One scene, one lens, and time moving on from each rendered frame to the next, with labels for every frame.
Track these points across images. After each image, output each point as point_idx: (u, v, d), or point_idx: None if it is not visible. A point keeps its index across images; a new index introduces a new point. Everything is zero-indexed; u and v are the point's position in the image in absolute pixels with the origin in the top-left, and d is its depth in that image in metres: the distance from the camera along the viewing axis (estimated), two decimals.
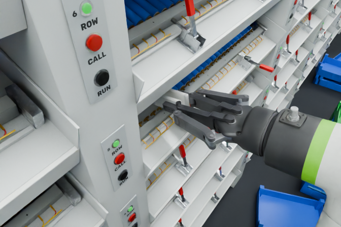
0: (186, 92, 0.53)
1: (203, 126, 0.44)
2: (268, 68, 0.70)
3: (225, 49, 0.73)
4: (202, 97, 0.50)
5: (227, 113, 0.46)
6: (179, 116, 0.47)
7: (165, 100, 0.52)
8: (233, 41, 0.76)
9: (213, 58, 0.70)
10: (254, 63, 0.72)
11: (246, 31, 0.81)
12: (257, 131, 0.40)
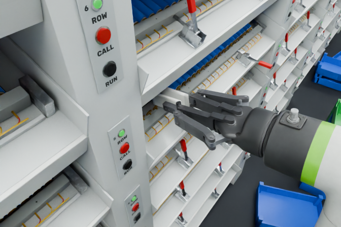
0: (186, 92, 0.53)
1: (203, 126, 0.44)
2: (266, 64, 0.72)
3: (225, 46, 0.75)
4: (202, 98, 0.50)
5: (227, 114, 0.46)
6: (179, 117, 0.47)
7: (165, 100, 0.52)
8: (233, 39, 0.78)
9: (213, 54, 0.72)
10: (253, 60, 0.74)
11: (245, 29, 0.83)
12: (257, 133, 0.40)
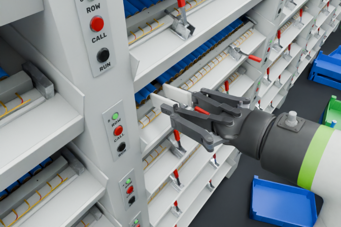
0: (190, 91, 0.53)
1: (201, 128, 0.44)
2: (256, 58, 0.76)
3: (217, 41, 0.79)
4: (204, 97, 0.50)
5: (226, 115, 0.46)
6: (176, 119, 0.46)
7: (163, 102, 0.51)
8: (225, 34, 0.81)
9: (205, 48, 0.76)
10: (243, 53, 0.78)
11: (237, 25, 0.86)
12: (254, 135, 0.39)
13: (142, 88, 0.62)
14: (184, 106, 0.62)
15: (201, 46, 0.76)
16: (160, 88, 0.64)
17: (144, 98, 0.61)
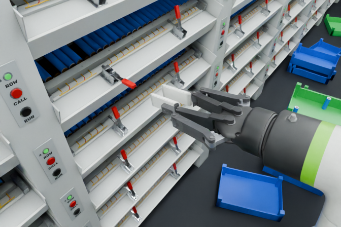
0: (170, 114, 0.51)
1: None
2: (175, 10, 0.75)
3: (157, 16, 0.79)
4: None
5: None
6: None
7: (178, 97, 0.55)
8: (166, 10, 0.81)
9: (142, 23, 0.76)
10: (178, 24, 0.77)
11: (182, 2, 0.86)
12: None
13: (65, 58, 0.62)
14: (112, 79, 0.62)
15: (138, 21, 0.76)
16: (86, 59, 0.64)
17: (66, 67, 0.61)
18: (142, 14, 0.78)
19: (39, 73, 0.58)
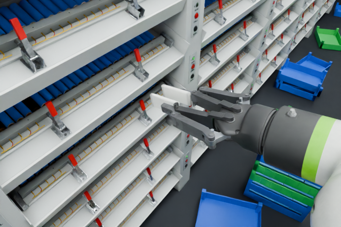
0: (170, 114, 0.51)
1: None
2: (135, 54, 0.74)
3: (118, 58, 0.77)
4: None
5: None
6: None
7: (178, 97, 0.55)
8: (129, 50, 0.80)
9: (101, 67, 0.74)
10: (139, 66, 0.76)
11: (147, 40, 0.84)
12: None
13: (12, 112, 0.60)
14: (62, 134, 0.60)
15: (98, 64, 0.74)
16: (35, 110, 0.62)
17: (12, 121, 0.59)
18: (103, 56, 0.76)
19: None
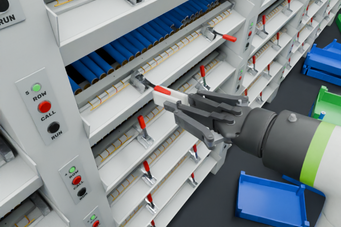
0: (173, 112, 0.51)
1: None
2: (230, 37, 0.68)
3: (185, 16, 0.72)
4: None
5: None
6: None
7: None
8: (195, 11, 0.75)
9: (170, 24, 0.69)
10: (217, 33, 0.70)
11: (210, 2, 0.79)
12: None
13: (95, 67, 0.55)
14: (143, 86, 0.55)
15: (166, 21, 0.69)
16: (117, 68, 0.57)
17: (96, 77, 0.54)
18: (174, 17, 0.71)
19: None
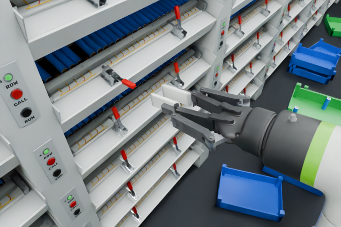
0: (170, 114, 0.51)
1: None
2: (175, 11, 0.75)
3: (157, 17, 0.79)
4: None
5: None
6: None
7: (178, 97, 0.55)
8: (166, 11, 0.82)
9: (142, 24, 0.76)
10: (178, 24, 0.77)
11: (182, 3, 0.86)
12: None
13: (65, 58, 0.62)
14: (112, 79, 0.62)
15: (138, 21, 0.76)
16: (86, 59, 0.64)
17: (66, 67, 0.61)
18: (142, 14, 0.78)
19: (39, 74, 0.58)
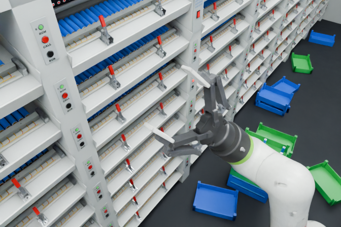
0: (161, 141, 0.56)
1: (216, 98, 0.62)
2: (160, 105, 1.38)
3: None
4: (175, 139, 0.59)
5: (201, 123, 0.62)
6: None
7: None
8: None
9: None
10: (162, 111, 1.40)
11: None
12: None
13: None
14: (127, 149, 1.24)
15: None
16: None
17: None
18: None
19: None
